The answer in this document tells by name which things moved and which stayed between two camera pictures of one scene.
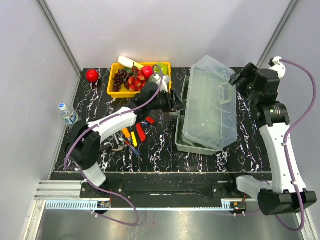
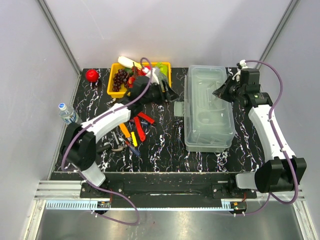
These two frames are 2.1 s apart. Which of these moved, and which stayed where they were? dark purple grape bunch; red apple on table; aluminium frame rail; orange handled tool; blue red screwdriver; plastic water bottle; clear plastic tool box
Moved: clear plastic tool box
Stayed: plastic water bottle; blue red screwdriver; red apple on table; aluminium frame rail; dark purple grape bunch; orange handled tool
